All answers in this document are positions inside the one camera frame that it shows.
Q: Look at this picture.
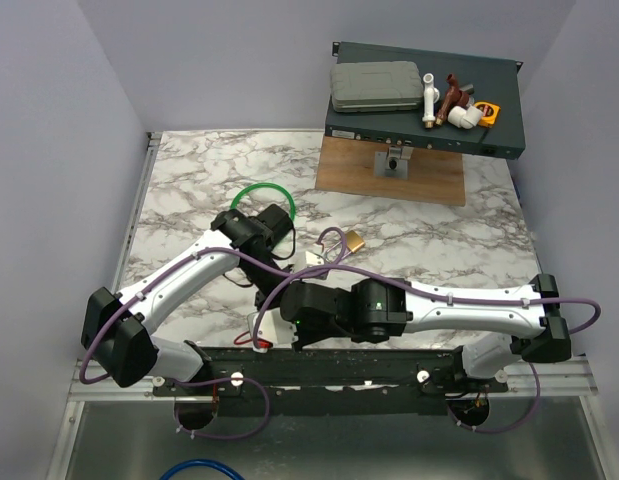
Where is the yellow tape measure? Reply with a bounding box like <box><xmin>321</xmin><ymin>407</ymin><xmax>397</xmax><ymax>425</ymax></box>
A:
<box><xmin>474</xmin><ymin>101</ymin><xmax>501</xmax><ymax>128</ymax></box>

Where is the aluminium side rail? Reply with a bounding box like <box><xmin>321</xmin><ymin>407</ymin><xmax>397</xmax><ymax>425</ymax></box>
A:
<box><xmin>111</xmin><ymin>131</ymin><xmax>163</xmax><ymax>292</ymax></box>

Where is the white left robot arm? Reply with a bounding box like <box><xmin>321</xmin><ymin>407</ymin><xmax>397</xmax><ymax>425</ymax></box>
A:
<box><xmin>81</xmin><ymin>205</ymin><xmax>294</xmax><ymax>395</ymax></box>

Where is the wooden board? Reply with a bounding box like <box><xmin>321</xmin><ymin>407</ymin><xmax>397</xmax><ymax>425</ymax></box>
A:
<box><xmin>315</xmin><ymin>136</ymin><xmax>466</xmax><ymax>206</ymax></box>

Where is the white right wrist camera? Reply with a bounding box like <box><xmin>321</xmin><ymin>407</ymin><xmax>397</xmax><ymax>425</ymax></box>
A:
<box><xmin>249</xmin><ymin>308</ymin><xmax>298</xmax><ymax>353</ymax></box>

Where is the grey metal bracket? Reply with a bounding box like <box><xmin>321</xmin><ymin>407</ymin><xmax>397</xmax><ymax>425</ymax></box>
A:
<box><xmin>374</xmin><ymin>146</ymin><xmax>413</xmax><ymax>180</ymax></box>

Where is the dark teal network switch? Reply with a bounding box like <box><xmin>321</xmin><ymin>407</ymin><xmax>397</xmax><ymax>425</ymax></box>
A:
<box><xmin>325</xmin><ymin>42</ymin><xmax>526</xmax><ymax>160</ymax></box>

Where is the red plastic seal tag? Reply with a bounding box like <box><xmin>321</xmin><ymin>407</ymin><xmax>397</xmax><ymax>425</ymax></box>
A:
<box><xmin>233</xmin><ymin>331</ymin><xmax>253</xmax><ymax>346</ymax></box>

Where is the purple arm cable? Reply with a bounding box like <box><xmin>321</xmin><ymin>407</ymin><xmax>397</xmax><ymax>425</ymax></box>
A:
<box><xmin>78</xmin><ymin>227</ymin><xmax>351</xmax><ymax>441</ymax></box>
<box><xmin>253</xmin><ymin>264</ymin><xmax>601</xmax><ymax>435</ymax></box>

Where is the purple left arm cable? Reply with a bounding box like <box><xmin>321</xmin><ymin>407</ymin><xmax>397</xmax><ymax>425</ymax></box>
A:
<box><xmin>78</xmin><ymin>227</ymin><xmax>351</xmax><ymax>441</ymax></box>

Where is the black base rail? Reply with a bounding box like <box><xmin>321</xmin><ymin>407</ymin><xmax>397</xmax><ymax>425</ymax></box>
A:
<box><xmin>150</xmin><ymin>347</ymin><xmax>508</xmax><ymax>416</ymax></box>

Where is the grey plastic case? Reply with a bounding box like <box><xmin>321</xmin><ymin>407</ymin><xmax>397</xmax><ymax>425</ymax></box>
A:
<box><xmin>330</xmin><ymin>61</ymin><xmax>424</xmax><ymax>113</ymax></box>

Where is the brown pipe fitting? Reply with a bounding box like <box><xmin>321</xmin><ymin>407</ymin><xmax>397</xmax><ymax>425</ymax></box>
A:
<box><xmin>434</xmin><ymin>73</ymin><xmax>465</xmax><ymax>126</ymax></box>

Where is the blue cable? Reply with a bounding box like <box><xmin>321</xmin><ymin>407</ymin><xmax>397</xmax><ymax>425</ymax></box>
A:
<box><xmin>159</xmin><ymin>458</ymin><xmax>246</xmax><ymax>480</ymax></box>

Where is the green cable lock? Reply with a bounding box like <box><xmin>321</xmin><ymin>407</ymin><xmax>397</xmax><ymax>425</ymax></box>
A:
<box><xmin>228</xmin><ymin>182</ymin><xmax>297</xmax><ymax>221</ymax></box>

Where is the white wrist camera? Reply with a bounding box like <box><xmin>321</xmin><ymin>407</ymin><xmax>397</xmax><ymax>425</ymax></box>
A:
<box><xmin>291</xmin><ymin>250</ymin><xmax>329</xmax><ymax>280</ymax></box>
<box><xmin>249</xmin><ymin>308</ymin><xmax>298</xmax><ymax>353</ymax></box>

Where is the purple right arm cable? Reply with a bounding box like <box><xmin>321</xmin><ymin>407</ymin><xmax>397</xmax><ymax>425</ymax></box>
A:
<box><xmin>253</xmin><ymin>264</ymin><xmax>601</xmax><ymax>435</ymax></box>

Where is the white pipe fitting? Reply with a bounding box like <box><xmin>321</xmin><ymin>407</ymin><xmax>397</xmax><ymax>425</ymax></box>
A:
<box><xmin>422</xmin><ymin>73</ymin><xmax>440</xmax><ymax>129</ymax></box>

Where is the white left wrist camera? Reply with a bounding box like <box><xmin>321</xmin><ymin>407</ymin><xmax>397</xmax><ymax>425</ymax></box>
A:
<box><xmin>291</xmin><ymin>250</ymin><xmax>329</xmax><ymax>280</ymax></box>

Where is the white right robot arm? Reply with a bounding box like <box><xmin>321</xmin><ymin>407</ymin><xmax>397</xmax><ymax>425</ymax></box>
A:
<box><xmin>280</xmin><ymin>274</ymin><xmax>572</xmax><ymax>392</ymax></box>

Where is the brass padlock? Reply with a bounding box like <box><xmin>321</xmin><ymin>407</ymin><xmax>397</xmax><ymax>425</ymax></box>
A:
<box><xmin>340</xmin><ymin>230</ymin><xmax>365</xmax><ymax>260</ymax></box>

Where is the dark grey pipe fitting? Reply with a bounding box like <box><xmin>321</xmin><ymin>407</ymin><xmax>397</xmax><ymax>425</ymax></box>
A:
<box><xmin>458</xmin><ymin>83</ymin><xmax>475</xmax><ymax>108</ymax></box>

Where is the white elbow pipe fitting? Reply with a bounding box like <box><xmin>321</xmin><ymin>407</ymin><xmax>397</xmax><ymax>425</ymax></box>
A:
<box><xmin>447</xmin><ymin>105</ymin><xmax>483</xmax><ymax>130</ymax></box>

